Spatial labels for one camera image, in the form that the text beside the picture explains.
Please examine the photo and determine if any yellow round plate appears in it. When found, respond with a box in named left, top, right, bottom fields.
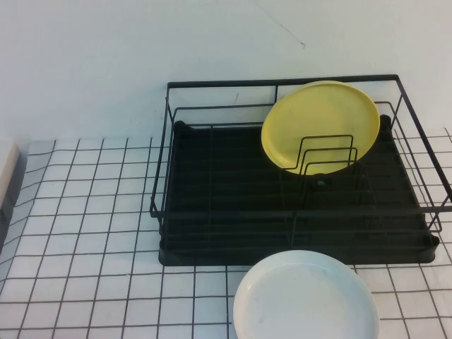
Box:
left=261, top=80, right=381, bottom=177

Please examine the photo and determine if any white round plate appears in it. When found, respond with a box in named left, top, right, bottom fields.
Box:
left=232, top=249, right=381, bottom=339

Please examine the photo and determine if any black plastic drip tray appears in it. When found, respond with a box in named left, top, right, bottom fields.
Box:
left=157, top=114, right=441, bottom=267

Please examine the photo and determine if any white black-grid tablecloth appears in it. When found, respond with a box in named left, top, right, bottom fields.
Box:
left=0, top=126, right=452, bottom=339

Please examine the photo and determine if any beige box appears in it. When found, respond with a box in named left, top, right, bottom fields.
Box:
left=0, top=140, right=30, bottom=222

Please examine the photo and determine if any black wire dish rack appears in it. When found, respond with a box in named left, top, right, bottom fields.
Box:
left=150, top=73, right=452, bottom=249

